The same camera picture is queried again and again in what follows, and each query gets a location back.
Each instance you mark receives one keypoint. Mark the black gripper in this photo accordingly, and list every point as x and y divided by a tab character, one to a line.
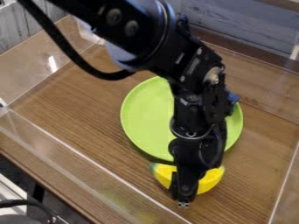
197	123

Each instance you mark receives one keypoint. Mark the yellow toy banana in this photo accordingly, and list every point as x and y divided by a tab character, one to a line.
163	171

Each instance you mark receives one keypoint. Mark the blue plastic block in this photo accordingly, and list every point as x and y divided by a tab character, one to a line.
232	102

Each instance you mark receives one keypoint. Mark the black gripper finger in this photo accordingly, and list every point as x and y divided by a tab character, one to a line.
184	186

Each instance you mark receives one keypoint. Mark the green round plate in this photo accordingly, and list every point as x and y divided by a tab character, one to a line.
145	114

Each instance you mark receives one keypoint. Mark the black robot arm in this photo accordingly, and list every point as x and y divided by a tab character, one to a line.
149	39

